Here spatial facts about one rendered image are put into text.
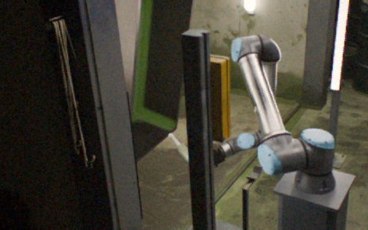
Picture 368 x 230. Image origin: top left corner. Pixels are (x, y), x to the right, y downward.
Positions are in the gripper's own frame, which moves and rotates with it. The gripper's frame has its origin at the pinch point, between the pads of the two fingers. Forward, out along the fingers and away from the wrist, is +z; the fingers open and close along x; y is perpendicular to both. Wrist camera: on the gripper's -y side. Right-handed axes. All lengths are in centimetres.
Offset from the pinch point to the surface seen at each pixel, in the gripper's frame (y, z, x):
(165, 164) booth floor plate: 46, 0, 81
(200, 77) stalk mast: -104, 16, -111
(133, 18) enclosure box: -93, 2, 3
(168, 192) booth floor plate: 44, 12, 45
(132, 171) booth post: -50, 38, -54
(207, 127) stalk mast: -86, 18, -108
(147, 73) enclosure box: -35, -9, 71
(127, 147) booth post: -62, 36, -55
